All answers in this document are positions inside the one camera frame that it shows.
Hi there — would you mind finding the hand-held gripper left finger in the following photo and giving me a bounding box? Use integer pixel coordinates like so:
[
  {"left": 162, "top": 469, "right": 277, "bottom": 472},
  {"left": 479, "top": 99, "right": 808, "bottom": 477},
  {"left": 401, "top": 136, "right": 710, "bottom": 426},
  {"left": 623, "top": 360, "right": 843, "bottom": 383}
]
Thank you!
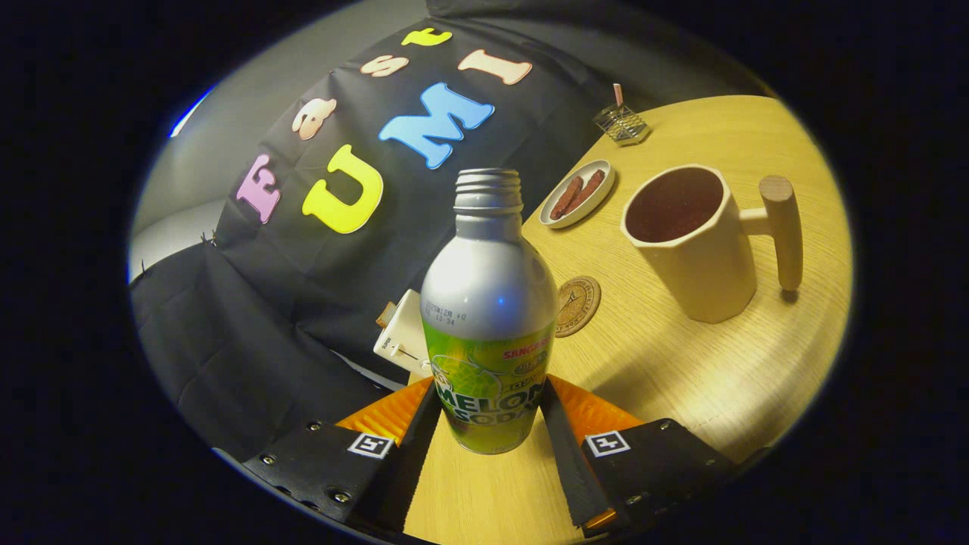
[{"left": 242, "top": 377, "right": 444, "bottom": 531}]

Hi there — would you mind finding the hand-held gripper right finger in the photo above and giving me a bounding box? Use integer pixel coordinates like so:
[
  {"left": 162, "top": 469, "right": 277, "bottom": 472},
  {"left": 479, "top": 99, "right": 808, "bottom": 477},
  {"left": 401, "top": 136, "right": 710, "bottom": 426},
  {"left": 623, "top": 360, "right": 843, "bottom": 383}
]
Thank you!
[{"left": 539, "top": 375, "right": 739, "bottom": 531}]

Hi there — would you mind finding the round brown coaster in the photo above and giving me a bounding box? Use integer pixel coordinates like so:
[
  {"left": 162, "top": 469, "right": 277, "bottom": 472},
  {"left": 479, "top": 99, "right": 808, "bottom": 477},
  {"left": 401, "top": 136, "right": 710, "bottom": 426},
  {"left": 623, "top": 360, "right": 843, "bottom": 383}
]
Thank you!
[{"left": 555, "top": 276, "right": 602, "bottom": 338}]

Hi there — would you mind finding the silver green juice bottle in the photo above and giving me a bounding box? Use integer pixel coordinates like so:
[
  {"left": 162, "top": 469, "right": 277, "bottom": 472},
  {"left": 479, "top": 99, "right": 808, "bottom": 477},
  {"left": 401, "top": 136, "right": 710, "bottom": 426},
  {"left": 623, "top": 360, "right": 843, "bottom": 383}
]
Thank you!
[{"left": 420, "top": 168, "right": 559, "bottom": 455}]

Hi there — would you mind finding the cream cup with wooden handle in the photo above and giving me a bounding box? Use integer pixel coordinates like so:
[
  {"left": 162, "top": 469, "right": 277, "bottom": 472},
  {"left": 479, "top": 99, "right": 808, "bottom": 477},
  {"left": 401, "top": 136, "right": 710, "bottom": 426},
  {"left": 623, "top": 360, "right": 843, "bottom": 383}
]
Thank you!
[{"left": 621, "top": 164, "right": 803, "bottom": 325}]

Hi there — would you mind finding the white toaster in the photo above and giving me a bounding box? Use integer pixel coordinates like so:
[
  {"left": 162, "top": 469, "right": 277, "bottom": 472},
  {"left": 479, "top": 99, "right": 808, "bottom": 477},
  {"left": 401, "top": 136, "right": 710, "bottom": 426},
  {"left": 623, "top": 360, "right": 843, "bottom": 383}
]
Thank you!
[{"left": 373, "top": 289, "right": 434, "bottom": 379}]

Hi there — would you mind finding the wooden table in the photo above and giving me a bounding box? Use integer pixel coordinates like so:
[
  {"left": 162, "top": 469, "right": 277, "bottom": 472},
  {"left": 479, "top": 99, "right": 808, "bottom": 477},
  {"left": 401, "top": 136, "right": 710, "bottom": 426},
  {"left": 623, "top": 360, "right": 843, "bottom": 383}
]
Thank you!
[{"left": 401, "top": 95, "right": 854, "bottom": 545}]

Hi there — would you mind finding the brown sausage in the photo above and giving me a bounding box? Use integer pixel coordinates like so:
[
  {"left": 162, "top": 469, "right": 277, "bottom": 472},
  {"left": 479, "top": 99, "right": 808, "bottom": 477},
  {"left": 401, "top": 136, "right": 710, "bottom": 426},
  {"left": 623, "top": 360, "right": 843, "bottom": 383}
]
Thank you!
[
  {"left": 573, "top": 170, "right": 606, "bottom": 213},
  {"left": 550, "top": 176, "right": 584, "bottom": 221}
]

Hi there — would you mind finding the white oval plate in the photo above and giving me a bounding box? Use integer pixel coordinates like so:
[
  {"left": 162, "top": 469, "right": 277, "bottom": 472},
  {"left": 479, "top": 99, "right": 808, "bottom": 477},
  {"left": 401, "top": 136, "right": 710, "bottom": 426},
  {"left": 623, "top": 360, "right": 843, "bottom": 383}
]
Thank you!
[{"left": 539, "top": 159, "right": 615, "bottom": 229}]

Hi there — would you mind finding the wire mesh holder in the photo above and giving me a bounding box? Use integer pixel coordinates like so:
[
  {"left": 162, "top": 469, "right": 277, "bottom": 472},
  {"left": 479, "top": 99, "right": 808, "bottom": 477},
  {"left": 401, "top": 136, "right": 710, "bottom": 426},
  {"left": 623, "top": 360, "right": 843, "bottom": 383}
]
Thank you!
[{"left": 593, "top": 104, "right": 650, "bottom": 146}]

